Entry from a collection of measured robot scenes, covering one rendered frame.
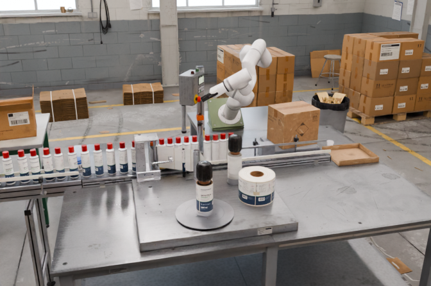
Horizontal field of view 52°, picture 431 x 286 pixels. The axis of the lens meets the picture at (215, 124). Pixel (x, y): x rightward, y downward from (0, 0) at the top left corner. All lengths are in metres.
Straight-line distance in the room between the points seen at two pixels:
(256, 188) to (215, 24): 6.13
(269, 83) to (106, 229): 4.36
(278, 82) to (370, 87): 1.24
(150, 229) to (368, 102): 4.65
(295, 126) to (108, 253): 1.65
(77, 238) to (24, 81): 6.08
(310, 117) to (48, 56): 5.68
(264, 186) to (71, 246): 1.02
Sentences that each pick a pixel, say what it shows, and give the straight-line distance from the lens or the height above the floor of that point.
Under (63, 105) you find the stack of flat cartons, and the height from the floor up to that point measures 0.23.
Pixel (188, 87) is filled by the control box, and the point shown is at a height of 1.40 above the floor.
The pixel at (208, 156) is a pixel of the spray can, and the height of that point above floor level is 0.95.
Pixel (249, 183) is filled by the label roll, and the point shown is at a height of 1.01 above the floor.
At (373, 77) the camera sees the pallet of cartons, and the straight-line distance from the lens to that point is 6.31.
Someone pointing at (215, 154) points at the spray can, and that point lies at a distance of 2.87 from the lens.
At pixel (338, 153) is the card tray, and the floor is 0.83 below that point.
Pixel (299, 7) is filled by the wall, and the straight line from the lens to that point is 8.84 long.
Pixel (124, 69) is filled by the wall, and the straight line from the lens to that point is 8.16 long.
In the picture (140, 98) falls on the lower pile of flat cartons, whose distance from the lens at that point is 7.16.
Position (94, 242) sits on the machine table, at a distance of 2.33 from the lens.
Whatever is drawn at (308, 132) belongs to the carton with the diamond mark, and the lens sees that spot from 3.32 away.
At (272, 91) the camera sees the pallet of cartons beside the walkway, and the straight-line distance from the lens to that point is 6.42.
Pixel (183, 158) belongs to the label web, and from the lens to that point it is 2.70.
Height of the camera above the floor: 2.12
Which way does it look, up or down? 20 degrees down
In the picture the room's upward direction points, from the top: straight up
